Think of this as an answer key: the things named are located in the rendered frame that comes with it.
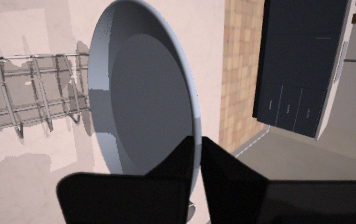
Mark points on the silver wire dish rack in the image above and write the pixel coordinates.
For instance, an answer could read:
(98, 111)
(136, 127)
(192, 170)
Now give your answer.
(10, 111)

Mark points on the grey round plate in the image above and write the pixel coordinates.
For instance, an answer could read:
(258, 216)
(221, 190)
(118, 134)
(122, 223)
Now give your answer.
(142, 94)

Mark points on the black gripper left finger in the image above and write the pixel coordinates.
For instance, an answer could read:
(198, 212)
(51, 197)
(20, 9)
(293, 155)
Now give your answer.
(131, 199)

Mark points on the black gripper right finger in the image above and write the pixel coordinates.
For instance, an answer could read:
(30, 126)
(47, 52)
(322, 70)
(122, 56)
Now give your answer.
(237, 194)

